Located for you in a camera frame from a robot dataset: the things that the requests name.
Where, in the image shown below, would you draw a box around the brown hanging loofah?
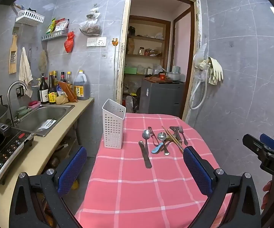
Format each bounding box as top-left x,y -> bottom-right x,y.
39,49 -> 48,72

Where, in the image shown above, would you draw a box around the white plastic bag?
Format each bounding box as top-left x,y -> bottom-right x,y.
125,94 -> 135,113

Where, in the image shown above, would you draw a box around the clear hanging plastic bag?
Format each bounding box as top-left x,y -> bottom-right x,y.
193,37 -> 210,81

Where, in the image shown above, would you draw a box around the dark pump bottle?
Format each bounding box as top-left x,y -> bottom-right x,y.
39,73 -> 50,104

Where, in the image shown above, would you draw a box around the white slotted strainer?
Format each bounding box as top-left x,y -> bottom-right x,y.
38,119 -> 57,131

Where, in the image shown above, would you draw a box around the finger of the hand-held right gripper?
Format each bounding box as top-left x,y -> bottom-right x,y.
260,133 -> 274,153
243,133 -> 270,159

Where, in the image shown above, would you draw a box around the wooden shelf unit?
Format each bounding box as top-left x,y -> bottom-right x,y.
127,15 -> 171,76

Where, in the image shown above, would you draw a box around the yellow food bag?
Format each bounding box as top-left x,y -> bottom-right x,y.
56,95 -> 69,105

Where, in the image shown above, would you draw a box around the grey fridge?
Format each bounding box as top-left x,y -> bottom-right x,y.
139,79 -> 186,120

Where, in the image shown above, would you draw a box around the white hose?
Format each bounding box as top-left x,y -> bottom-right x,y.
189,70 -> 210,110

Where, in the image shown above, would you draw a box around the person's right hand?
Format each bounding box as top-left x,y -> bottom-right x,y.
262,180 -> 274,211

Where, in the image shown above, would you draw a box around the metal fork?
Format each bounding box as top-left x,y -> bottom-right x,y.
178,126 -> 189,146

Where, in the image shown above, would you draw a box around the worn door frame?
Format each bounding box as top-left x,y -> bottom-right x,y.
114,0 -> 202,124

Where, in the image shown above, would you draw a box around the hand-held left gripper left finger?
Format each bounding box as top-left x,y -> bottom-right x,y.
9,145 -> 87,228

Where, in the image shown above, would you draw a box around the metal spoon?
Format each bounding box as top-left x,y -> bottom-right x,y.
142,129 -> 152,157
157,132 -> 170,156

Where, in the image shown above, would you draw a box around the white wall basket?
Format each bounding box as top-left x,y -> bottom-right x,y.
16,9 -> 45,26

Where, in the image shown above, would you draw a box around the pink checked tablecloth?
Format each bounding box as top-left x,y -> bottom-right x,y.
74,113 -> 233,228

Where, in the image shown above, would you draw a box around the brown wooden chopstick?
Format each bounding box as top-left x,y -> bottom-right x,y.
165,128 -> 183,146
162,126 -> 184,152

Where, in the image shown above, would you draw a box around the red plastic bag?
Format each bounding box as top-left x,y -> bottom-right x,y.
64,31 -> 75,53

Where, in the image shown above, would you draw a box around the curved steel faucet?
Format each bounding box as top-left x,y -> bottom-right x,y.
7,81 -> 29,127

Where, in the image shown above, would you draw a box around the dark handled metal spatula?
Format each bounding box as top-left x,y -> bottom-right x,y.
170,126 -> 181,143

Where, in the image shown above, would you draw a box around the steel sink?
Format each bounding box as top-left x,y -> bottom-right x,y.
16,104 -> 75,138

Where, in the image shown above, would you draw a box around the metal pot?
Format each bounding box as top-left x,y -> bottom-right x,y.
162,68 -> 181,82

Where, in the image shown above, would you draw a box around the green teapot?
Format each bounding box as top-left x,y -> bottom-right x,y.
16,106 -> 29,118

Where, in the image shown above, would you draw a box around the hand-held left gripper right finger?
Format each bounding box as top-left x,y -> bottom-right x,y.
183,146 -> 262,228

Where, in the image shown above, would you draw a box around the white perforated utensil holder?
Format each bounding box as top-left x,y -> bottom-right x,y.
102,98 -> 127,149

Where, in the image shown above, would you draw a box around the wooden grater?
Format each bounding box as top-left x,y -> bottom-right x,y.
9,34 -> 18,74

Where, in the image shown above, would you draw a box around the cream rubber gloves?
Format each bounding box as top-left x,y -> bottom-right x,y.
197,57 -> 224,86

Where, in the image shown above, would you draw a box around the wooden cutting board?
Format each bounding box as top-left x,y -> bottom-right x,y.
144,76 -> 173,84

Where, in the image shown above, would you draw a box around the black induction cooker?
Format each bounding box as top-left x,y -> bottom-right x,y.
0,126 -> 34,186

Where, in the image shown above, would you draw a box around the red snack packet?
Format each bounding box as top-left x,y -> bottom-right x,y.
55,19 -> 69,32

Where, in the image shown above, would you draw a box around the grey wall shelf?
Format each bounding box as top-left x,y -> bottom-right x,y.
41,28 -> 69,41

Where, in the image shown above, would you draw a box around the green snack packet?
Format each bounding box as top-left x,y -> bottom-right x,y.
46,18 -> 57,34

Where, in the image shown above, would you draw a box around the metal table knife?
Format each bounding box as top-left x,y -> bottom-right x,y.
139,141 -> 152,169

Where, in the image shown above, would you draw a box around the beige kitchen counter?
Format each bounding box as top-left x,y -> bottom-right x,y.
0,97 -> 95,228

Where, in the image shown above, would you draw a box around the clear bag dried goods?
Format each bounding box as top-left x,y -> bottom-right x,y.
79,4 -> 102,36

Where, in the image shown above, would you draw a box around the wall switch socket panel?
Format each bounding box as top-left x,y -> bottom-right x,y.
87,37 -> 107,47

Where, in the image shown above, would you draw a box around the orange food packet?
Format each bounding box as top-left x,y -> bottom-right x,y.
57,81 -> 78,102

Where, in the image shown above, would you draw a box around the beige hanging towel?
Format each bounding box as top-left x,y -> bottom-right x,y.
19,47 -> 33,98

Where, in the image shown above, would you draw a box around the light blue handled spoon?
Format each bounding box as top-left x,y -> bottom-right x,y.
151,143 -> 164,154

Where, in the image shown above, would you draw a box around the soy sauce bottle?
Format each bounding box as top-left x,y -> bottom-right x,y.
48,71 -> 58,104

